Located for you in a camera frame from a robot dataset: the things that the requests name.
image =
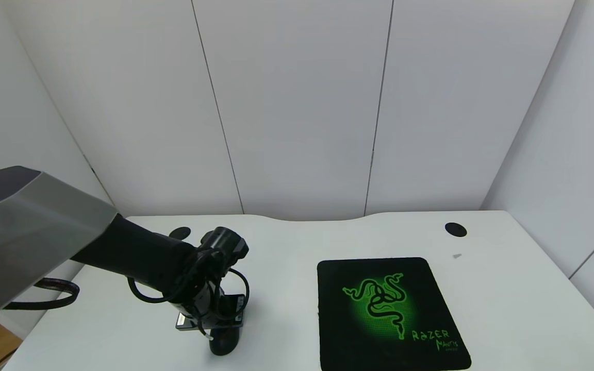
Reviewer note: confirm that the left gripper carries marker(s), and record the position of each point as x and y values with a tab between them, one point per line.
209	316

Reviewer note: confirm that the black computer mouse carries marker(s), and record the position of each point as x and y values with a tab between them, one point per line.
225	345

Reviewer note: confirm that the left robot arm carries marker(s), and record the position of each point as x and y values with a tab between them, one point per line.
29	226

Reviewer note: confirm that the black green snake mouse pad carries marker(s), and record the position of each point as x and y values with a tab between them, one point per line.
379	309

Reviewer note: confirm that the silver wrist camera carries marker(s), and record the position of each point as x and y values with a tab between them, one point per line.
188	322

